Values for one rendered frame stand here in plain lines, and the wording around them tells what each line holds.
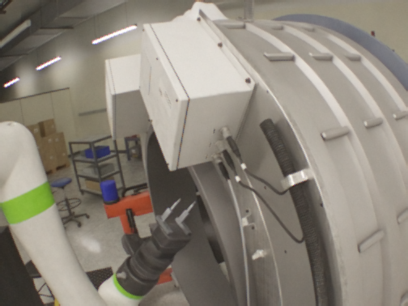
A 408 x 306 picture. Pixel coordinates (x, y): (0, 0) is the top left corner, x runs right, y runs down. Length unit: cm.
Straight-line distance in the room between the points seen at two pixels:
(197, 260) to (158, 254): 81
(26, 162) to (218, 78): 36
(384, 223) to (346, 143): 15
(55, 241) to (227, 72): 43
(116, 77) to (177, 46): 55
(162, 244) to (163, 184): 76
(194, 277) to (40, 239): 96
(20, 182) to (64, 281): 20
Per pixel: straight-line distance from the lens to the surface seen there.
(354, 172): 47
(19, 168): 53
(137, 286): 67
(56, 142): 814
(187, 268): 140
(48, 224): 55
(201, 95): 44
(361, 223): 47
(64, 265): 58
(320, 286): 43
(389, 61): 80
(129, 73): 108
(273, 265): 57
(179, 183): 135
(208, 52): 54
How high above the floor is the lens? 168
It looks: 14 degrees down
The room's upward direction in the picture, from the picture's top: 8 degrees counter-clockwise
